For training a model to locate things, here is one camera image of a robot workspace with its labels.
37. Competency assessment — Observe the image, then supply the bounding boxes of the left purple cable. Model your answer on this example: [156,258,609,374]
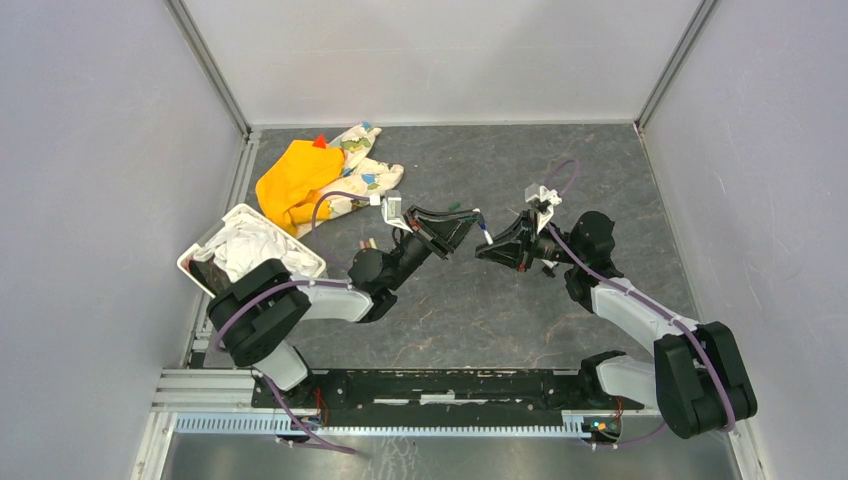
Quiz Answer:
[211,191,386,456]

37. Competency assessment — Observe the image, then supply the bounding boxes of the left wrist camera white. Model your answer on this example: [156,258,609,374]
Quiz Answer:
[380,190,412,232]

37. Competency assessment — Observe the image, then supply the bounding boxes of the yellow orange cloth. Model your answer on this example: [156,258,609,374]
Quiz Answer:
[255,135,345,236]

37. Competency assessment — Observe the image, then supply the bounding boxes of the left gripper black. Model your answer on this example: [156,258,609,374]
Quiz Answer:
[386,204,482,291]

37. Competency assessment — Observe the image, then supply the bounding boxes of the black garment in basket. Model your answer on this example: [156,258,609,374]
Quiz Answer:
[188,259,232,297]

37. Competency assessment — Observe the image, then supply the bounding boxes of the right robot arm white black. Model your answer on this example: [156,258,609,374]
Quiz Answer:
[475,210,758,439]

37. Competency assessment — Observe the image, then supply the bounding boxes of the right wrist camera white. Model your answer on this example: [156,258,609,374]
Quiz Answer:
[524,183,562,233]

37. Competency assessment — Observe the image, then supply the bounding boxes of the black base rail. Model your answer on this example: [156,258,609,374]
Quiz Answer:
[282,369,643,427]

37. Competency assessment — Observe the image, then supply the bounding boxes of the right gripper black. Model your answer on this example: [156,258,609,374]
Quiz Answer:
[475,209,583,272]

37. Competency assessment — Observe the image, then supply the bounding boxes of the white laundry basket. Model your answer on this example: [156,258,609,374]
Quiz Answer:
[177,204,327,297]

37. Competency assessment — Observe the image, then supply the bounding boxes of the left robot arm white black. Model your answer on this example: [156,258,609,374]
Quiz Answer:
[207,206,484,367]

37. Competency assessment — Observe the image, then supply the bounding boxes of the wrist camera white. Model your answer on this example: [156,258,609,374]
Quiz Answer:
[524,183,562,233]
[380,190,412,232]

